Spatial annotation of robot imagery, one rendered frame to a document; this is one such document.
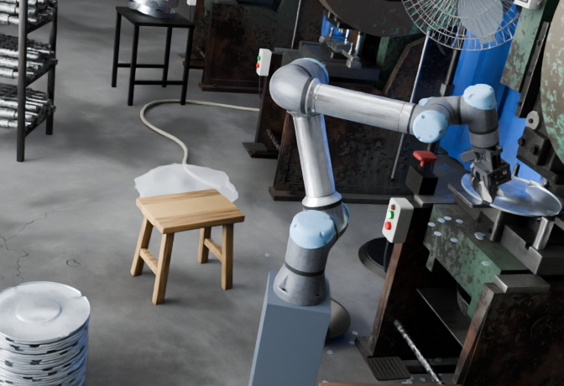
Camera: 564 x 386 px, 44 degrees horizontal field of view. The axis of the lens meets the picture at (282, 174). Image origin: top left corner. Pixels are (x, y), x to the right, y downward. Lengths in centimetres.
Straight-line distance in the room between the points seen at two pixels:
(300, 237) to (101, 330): 92
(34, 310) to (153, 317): 55
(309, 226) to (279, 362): 42
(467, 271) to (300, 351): 54
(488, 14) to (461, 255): 100
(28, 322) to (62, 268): 73
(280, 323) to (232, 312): 71
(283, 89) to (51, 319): 95
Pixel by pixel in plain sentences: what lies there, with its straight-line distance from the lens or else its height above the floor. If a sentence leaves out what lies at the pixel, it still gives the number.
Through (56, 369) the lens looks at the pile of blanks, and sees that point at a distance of 218.
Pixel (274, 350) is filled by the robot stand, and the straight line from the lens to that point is 205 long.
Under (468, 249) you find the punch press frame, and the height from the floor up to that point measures 62.
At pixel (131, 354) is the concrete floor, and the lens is 245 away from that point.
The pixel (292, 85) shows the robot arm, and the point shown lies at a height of 104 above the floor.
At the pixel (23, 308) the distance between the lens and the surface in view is 222.
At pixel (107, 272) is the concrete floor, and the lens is 285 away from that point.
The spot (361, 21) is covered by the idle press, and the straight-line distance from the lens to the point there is 321.
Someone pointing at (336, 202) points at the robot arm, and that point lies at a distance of 201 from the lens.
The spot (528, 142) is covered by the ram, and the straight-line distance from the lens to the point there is 213.
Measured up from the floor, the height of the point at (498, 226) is 70.
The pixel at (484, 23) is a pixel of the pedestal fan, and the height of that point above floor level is 113.
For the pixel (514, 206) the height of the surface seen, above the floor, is 78.
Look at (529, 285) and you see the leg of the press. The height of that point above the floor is 64.
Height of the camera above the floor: 153
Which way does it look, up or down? 23 degrees down
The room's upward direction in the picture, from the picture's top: 10 degrees clockwise
